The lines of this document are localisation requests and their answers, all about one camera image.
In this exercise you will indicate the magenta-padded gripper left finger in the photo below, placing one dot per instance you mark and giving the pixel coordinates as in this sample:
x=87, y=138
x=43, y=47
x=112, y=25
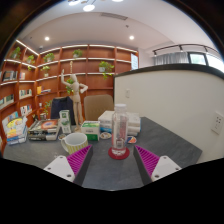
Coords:
x=60, y=166

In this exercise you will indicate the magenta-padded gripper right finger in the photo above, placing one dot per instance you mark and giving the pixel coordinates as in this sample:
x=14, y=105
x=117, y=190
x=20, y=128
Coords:
x=165, y=166

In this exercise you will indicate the clear plastic water bottle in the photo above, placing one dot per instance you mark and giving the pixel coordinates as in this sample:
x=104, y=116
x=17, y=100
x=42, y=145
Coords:
x=120, y=130

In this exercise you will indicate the yellow striped white mug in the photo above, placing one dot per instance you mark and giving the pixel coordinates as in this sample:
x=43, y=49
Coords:
x=76, y=143

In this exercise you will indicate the dark book stack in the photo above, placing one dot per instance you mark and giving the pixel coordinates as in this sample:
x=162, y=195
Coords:
x=43, y=128

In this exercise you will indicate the small round printed sticker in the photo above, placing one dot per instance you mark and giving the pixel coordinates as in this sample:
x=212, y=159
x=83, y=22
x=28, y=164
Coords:
x=105, y=135
x=132, y=140

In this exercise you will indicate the green and white flat box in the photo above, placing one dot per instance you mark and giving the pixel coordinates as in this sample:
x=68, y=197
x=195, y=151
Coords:
x=90, y=130

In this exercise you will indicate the flat round red coaster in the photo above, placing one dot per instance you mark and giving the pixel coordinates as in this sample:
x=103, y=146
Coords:
x=111, y=156

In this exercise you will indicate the colourful book stack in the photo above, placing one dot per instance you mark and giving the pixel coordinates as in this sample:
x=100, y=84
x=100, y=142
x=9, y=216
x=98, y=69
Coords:
x=16, y=131

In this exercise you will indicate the dark blue chair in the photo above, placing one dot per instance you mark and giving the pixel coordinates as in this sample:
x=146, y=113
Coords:
x=63, y=110

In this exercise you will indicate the wooden artist mannequin figure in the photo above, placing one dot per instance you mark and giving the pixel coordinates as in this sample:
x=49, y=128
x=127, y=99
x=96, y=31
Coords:
x=76, y=100

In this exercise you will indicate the tan chair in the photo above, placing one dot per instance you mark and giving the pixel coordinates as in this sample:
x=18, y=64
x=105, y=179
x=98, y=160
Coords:
x=98, y=106

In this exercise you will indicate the orange wooden shelf unit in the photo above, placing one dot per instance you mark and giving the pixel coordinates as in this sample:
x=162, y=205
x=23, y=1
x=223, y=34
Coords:
x=93, y=76

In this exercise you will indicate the grey curtain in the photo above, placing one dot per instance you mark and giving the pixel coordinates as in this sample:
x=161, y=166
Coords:
x=171, y=58

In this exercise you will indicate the black-framed window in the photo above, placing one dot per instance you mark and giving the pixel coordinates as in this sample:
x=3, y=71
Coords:
x=213, y=61

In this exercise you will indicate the recessed ceiling spotlight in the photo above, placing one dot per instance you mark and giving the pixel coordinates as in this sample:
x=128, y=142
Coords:
x=131, y=37
x=46, y=38

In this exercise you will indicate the ceiling air vent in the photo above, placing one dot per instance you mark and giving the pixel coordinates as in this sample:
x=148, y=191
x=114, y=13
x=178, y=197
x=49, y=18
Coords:
x=114, y=16

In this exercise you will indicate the branched ceiling lamp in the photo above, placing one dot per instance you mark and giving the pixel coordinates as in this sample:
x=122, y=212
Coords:
x=88, y=7

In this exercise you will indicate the white wall socket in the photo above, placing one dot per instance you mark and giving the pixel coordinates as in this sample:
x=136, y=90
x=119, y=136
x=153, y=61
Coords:
x=217, y=122

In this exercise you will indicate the white wall switch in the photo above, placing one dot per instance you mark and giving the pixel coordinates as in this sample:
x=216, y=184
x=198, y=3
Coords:
x=127, y=93

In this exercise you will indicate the white wall poster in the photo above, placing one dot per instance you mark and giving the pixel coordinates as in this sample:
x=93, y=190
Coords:
x=134, y=61

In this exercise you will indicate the black ceiling track rail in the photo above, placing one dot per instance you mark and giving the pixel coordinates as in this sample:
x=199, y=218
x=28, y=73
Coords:
x=183, y=47

